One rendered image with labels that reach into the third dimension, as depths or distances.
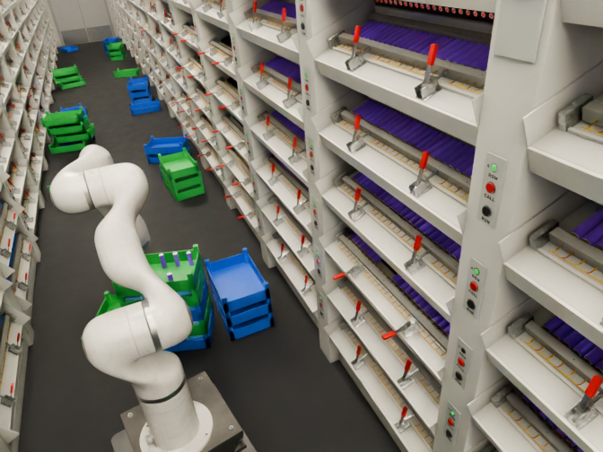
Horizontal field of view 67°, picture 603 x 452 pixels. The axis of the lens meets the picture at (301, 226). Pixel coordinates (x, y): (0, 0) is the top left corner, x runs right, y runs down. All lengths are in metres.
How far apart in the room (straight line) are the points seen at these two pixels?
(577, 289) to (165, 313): 0.78
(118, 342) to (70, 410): 1.01
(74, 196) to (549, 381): 1.08
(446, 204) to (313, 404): 1.06
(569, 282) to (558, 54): 0.32
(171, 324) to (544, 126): 0.80
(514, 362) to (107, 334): 0.80
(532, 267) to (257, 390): 1.27
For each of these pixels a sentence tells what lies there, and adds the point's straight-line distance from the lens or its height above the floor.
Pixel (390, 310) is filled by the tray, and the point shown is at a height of 0.57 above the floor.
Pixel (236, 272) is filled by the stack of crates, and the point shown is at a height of 0.16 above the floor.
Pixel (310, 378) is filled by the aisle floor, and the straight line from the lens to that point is 1.85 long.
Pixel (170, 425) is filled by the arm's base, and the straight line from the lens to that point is 1.25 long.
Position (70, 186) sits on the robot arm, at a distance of 1.24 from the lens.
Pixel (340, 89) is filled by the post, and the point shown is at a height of 1.07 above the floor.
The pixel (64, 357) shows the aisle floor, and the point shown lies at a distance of 2.26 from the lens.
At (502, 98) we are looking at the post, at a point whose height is 1.22.
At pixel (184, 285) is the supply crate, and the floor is 0.35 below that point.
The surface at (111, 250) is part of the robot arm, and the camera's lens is 1.14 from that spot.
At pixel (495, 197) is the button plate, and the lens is 0.78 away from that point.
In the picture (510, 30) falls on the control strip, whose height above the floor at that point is 1.31.
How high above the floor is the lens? 1.44
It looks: 32 degrees down
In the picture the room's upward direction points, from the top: 5 degrees counter-clockwise
